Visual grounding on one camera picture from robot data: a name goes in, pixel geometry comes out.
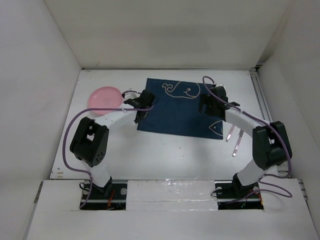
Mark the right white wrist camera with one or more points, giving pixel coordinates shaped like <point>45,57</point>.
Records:
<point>220,86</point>

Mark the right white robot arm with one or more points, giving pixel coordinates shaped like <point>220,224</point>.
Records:
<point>247,122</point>

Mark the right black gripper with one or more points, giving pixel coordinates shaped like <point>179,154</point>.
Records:
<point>206,99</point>

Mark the dark blue cloth placemat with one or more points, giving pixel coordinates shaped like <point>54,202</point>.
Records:
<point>175,111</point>

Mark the silver fork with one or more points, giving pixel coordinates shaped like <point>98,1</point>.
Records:
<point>230,133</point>

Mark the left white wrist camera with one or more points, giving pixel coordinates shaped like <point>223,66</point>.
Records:
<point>129,91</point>

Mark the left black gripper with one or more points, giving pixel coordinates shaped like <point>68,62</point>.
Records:
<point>137,121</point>

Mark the pink plastic plate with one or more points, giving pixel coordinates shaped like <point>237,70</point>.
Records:
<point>105,97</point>

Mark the silver knife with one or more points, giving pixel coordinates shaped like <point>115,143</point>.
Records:
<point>240,135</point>

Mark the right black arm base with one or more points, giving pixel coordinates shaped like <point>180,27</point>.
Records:
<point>231,195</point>

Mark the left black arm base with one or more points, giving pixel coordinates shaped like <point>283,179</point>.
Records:
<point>115,200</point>

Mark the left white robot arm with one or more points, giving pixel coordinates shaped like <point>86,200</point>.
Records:
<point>90,140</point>

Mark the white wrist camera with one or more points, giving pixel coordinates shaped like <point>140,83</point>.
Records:
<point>129,91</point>
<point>220,86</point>

